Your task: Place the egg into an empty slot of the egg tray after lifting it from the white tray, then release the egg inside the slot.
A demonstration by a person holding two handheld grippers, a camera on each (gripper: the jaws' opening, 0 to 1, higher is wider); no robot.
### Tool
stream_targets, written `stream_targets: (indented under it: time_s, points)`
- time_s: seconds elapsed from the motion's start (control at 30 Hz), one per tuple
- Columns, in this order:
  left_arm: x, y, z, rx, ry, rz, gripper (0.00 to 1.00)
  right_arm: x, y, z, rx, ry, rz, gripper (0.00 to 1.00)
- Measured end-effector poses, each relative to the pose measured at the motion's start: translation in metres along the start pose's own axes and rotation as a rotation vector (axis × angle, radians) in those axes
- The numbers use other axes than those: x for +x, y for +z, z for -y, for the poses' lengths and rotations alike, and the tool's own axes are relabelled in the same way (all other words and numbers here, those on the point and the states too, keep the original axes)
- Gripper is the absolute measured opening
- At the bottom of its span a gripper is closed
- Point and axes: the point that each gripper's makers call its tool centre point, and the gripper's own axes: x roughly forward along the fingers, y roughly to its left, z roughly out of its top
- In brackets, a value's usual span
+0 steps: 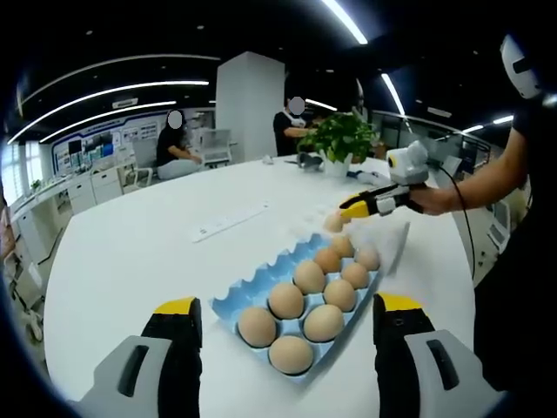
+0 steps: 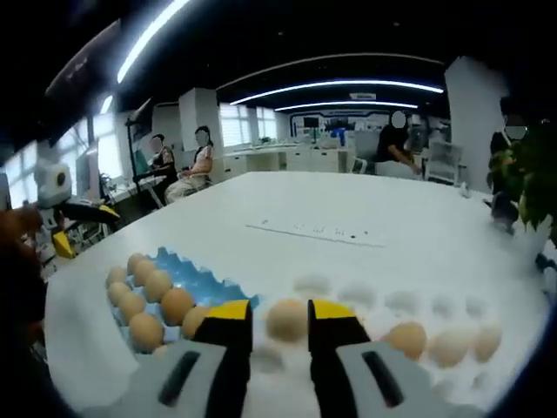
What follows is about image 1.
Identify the blue white plush toy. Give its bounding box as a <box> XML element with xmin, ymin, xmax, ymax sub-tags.
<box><xmin>346</xmin><ymin>169</ymin><xmax>391</xmax><ymax>186</ymax></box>

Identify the blue egg tray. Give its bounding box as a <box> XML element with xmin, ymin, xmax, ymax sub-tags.
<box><xmin>211</xmin><ymin>233</ymin><xmax>384</xmax><ymax>384</ymax></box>

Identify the grey rounded gadget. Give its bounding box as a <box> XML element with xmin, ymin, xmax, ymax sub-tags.
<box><xmin>298</xmin><ymin>152</ymin><xmax>325</xmax><ymax>172</ymax></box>

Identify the group of brown eggs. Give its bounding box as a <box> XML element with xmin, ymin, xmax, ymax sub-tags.
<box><xmin>237</xmin><ymin>234</ymin><xmax>383</xmax><ymax>376</ymax></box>

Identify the brown hen egg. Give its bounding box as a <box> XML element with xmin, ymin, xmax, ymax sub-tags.
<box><xmin>324</xmin><ymin>212</ymin><xmax>349</xmax><ymax>233</ymax></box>

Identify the white worn device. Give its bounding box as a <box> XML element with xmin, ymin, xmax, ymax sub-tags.
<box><xmin>499</xmin><ymin>33</ymin><xmax>543</xmax><ymax>100</ymax></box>

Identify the blue framed wall display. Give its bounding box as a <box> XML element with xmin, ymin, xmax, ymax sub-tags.
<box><xmin>50</xmin><ymin>116</ymin><xmax>160</xmax><ymax>172</ymax></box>

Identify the white table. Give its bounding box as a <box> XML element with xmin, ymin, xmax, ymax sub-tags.
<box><xmin>43</xmin><ymin>156</ymin><xmax>478</xmax><ymax>418</ymax></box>

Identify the white mesh office chair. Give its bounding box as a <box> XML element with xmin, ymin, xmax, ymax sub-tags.
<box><xmin>128</xmin><ymin>141</ymin><xmax>158</xmax><ymax>188</ymax></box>
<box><xmin>199</xmin><ymin>128</ymin><xmax>234</xmax><ymax>169</ymax></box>

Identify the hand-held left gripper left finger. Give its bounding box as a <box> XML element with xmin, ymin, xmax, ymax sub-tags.
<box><xmin>77</xmin><ymin>296</ymin><xmax>204</xmax><ymax>418</ymax></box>

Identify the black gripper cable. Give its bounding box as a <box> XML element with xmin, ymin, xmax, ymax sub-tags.
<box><xmin>433</xmin><ymin>163</ymin><xmax>478</xmax><ymax>278</ymax></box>

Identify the white square pillar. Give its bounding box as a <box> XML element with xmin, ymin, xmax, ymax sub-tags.
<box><xmin>216</xmin><ymin>51</ymin><xmax>286</xmax><ymax>165</ymax></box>

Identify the green potted plant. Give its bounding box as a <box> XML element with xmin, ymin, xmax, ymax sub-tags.
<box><xmin>297</xmin><ymin>111</ymin><xmax>380</xmax><ymax>178</ymax></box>

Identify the person's right hand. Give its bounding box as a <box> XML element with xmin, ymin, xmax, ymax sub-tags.
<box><xmin>408</xmin><ymin>185</ymin><xmax>459</xmax><ymax>217</ymax></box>

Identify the person's black shirt torso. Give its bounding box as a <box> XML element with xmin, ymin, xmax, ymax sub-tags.
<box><xmin>473</xmin><ymin>91</ymin><xmax>557</xmax><ymax>393</ymax></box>

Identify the ceiling light strip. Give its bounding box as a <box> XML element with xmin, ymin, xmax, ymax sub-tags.
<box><xmin>6</xmin><ymin>79</ymin><xmax>210</xmax><ymax>145</ymax></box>
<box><xmin>37</xmin><ymin>100</ymin><xmax>178</xmax><ymax>144</ymax></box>
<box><xmin>320</xmin><ymin>0</ymin><xmax>370</xmax><ymax>45</ymax></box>
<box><xmin>380</xmin><ymin>72</ymin><xmax>406</xmax><ymax>118</ymax></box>

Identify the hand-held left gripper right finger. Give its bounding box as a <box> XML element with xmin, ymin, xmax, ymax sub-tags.
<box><xmin>372</xmin><ymin>292</ymin><xmax>493</xmax><ymax>418</ymax></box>

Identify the white low cabinet row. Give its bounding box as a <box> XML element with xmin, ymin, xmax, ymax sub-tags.
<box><xmin>8</xmin><ymin>167</ymin><xmax>125</xmax><ymax>262</ymax></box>

